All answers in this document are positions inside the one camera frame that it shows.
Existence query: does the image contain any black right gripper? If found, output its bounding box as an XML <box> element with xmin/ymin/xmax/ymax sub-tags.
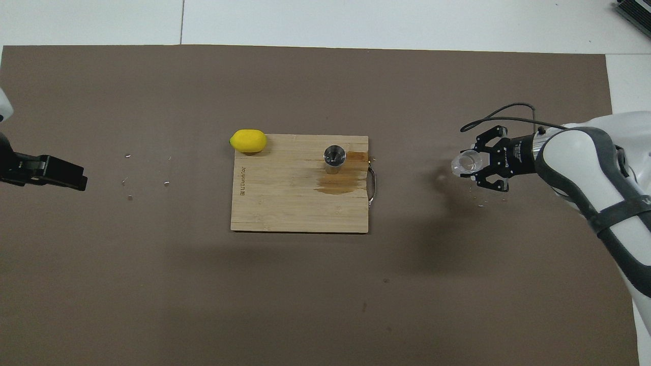
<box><xmin>473</xmin><ymin>126</ymin><xmax>537</xmax><ymax>193</ymax></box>

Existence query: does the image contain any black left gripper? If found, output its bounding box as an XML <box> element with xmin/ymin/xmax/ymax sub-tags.
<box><xmin>0</xmin><ymin>133</ymin><xmax>88</xmax><ymax>191</ymax></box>

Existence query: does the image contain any small clear glass cup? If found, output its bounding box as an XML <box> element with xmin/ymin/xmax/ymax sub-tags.
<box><xmin>451</xmin><ymin>149</ymin><xmax>484</xmax><ymax>178</ymax></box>

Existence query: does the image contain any steel double jigger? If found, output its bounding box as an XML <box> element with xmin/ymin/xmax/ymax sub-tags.
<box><xmin>324</xmin><ymin>145</ymin><xmax>347</xmax><ymax>175</ymax></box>

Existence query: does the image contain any grey ribbed device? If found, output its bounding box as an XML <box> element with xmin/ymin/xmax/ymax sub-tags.
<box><xmin>613</xmin><ymin>0</ymin><xmax>651</xmax><ymax>26</ymax></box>

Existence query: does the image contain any yellow lemon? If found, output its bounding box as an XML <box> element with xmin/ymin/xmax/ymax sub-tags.
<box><xmin>229</xmin><ymin>129</ymin><xmax>268</xmax><ymax>154</ymax></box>

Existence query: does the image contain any bamboo cutting board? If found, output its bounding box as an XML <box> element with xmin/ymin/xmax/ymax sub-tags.
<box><xmin>230</xmin><ymin>134</ymin><xmax>369</xmax><ymax>234</ymax></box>

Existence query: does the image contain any brown table mat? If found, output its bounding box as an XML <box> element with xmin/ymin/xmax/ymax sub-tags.
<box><xmin>0</xmin><ymin>45</ymin><xmax>640</xmax><ymax>366</ymax></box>

